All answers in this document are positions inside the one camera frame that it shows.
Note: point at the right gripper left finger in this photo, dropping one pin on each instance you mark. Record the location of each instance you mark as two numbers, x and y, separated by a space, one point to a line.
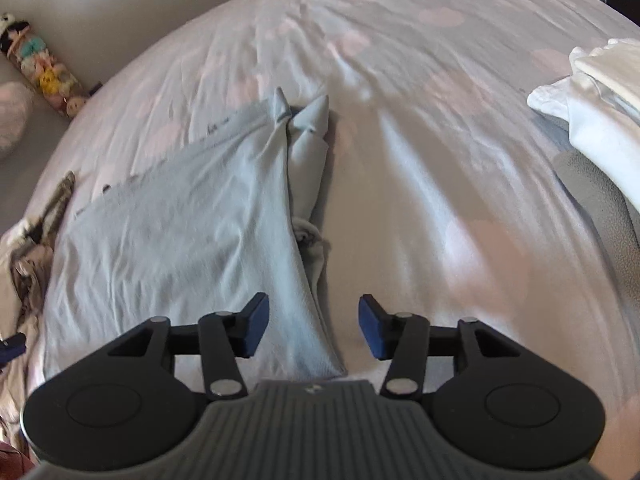
225 337

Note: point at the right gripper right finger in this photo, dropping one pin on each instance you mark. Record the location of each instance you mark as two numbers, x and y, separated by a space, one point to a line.
401 339

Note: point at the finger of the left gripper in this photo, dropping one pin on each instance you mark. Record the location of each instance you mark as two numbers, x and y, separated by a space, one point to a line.
12 348

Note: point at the light blue-grey pants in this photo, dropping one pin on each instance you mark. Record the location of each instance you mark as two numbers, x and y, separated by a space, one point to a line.
203 231

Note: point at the white folded clothes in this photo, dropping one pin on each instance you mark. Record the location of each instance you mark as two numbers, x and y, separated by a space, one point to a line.
598 105

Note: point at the tan brown garment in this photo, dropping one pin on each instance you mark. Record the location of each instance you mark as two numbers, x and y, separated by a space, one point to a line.
31 270

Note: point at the brown striped garment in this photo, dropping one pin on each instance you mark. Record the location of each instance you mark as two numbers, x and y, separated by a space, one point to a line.
48 224

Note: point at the orange-red fuzzy garment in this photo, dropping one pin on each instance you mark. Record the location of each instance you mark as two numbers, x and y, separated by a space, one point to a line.
13 464

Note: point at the pink polka dot bedsheet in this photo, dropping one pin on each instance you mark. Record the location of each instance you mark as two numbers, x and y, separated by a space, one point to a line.
438 195

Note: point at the grey folded garment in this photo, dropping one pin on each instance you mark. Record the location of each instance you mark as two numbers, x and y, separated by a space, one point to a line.
612 216

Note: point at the clear tube of plush toys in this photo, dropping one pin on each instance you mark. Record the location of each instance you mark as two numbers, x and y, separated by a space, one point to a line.
49 76

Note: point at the panda plush toy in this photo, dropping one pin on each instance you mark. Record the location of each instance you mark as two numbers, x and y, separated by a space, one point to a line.
10 29

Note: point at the dark wall socket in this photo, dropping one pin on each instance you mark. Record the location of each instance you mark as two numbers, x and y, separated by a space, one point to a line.
95 88

